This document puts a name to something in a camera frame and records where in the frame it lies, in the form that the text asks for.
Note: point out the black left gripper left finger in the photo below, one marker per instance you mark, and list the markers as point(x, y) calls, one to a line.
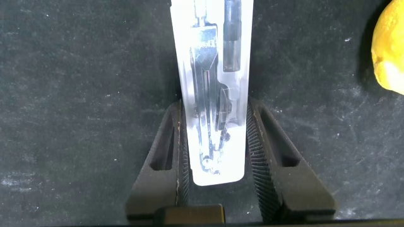
point(158, 189)

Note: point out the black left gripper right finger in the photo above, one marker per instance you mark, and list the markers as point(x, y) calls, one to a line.
point(293, 192)

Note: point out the clear compass case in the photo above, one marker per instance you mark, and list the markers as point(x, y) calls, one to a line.
point(214, 157)

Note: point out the yellow lemon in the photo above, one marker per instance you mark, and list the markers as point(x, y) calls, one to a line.
point(391, 47)

